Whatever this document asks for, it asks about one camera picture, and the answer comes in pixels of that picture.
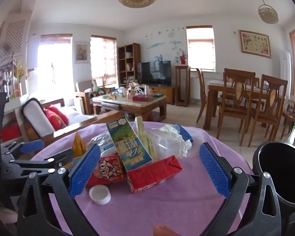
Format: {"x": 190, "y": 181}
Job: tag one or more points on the wooden dining table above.
{"x": 211, "y": 88}

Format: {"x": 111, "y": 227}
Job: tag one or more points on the black flat television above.
{"x": 154, "y": 73}

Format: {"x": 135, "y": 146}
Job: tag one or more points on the white bottle cap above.
{"x": 99, "y": 194}

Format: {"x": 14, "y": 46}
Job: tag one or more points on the green book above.
{"x": 158, "y": 95}

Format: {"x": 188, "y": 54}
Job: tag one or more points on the crystal pendant lamp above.
{"x": 268, "y": 13}

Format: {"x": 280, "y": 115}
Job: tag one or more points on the small framed flower picture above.
{"x": 81, "y": 52}

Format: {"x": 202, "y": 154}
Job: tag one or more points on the wooden bookshelf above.
{"x": 129, "y": 64}

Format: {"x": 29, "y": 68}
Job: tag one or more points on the purple tablecloth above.
{"x": 162, "y": 209}

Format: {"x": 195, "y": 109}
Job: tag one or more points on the tall wooden plant stand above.
{"x": 182, "y": 86}

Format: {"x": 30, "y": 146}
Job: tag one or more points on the red cushion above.
{"x": 55, "y": 118}

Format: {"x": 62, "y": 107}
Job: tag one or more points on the person's left forearm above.
{"x": 5, "y": 213}

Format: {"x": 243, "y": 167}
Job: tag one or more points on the red flat box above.
{"x": 141, "y": 98}

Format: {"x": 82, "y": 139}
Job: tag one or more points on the blue green milk carton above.
{"x": 127, "y": 147}

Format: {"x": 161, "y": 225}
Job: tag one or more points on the red vase with plant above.
{"x": 182, "y": 59}

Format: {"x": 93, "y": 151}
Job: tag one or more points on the pale yellow stick wrapper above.
{"x": 145, "y": 137}

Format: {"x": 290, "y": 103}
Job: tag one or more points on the person's right hand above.
{"x": 165, "y": 231}

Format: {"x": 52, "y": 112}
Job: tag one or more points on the wide floral framed picture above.
{"x": 255, "y": 44}

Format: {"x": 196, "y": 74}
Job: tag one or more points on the blue tissue packet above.
{"x": 185, "y": 134}

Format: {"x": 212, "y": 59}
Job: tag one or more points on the wooden sofa with white cushions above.
{"x": 73, "y": 116}

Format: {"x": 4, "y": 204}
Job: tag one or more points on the white lattice panel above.
{"x": 13, "y": 39}

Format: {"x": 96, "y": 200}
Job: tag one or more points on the clear plastic tray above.
{"x": 166, "y": 146}

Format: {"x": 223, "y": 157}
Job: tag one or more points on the marble top coffee table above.
{"x": 127, "y": 105}

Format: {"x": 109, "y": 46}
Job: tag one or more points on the black trash bin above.
{"x": 285, "y": 191}

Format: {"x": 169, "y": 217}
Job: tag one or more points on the red cartoon drink carton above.
{"x": 108, "y": 169}

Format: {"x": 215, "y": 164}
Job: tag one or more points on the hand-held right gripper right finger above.
{"x": 215, "y": 169}

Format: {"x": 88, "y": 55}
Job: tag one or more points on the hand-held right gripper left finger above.
{"x": 84, "y": 169}

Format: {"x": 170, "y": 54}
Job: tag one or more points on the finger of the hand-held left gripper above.
{"x": 30, "y": 146}
{"x": 39, "y": 163}

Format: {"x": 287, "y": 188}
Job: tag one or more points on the wooden television stand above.
{"x": 166, "y": 94}

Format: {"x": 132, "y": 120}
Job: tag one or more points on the white standing air conditioner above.
{"x": 285, "y": 68}

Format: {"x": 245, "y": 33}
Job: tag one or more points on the white wall radiator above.
{"x": 196, "y": 88}

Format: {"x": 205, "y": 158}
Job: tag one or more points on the red cloth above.
{"x": 11, "y": 132}

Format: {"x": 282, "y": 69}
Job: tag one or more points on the dried flower branches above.
{"x": 105, "y": 80}

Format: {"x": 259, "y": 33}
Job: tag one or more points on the wooden armchair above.
{"x": 84, "y": 95}

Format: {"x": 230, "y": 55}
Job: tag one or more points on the silver foil packet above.
{"x": 100, "y": 142}

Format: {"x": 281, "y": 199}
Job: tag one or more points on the white plastic bag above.
{"x": 172, "y": 130}

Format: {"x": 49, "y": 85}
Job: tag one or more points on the orange snack packet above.
{"x": 78, "y": 145}

